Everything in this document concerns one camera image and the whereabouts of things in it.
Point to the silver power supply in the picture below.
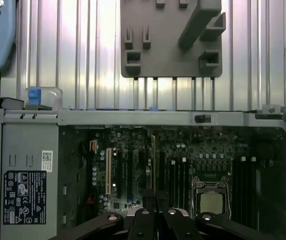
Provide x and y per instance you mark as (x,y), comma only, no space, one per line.
(27,140)

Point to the white QR sticker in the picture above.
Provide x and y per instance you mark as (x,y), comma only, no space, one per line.
(47,160)

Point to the black case lock slider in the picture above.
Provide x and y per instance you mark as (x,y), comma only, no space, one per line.
(201,118)

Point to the CPU socket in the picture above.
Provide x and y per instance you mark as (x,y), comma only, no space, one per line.
(197,200)

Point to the silver CPU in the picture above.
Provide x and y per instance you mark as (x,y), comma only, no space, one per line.
(213,202)

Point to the blue case latch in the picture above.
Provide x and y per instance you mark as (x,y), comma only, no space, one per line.
(33,96)

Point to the metal socket cover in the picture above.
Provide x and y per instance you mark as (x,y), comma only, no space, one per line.
(211,187)

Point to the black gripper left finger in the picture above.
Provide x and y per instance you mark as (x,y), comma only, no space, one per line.
(145,225)

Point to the black rating label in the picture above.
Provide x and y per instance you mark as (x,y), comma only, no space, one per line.
(25,197)

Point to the green motherboard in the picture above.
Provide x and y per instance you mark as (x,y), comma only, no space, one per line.
(208,150)

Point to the grey parts rack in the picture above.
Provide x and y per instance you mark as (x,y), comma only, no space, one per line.
(162,57)

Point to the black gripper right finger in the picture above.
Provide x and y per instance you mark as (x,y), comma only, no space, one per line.
(175,225)

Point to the black expansion slot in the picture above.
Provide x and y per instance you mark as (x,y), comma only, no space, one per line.
(162,172)
(119,175)
(132,175)

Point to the black RAM slot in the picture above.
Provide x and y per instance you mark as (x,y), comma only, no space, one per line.
(253,190)
(184,180)
(243,190)
(173,182)

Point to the white expansion slot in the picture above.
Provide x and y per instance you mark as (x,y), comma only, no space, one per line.
(108,172)

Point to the black grey PC case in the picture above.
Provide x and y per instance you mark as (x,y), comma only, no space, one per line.
(132,118)

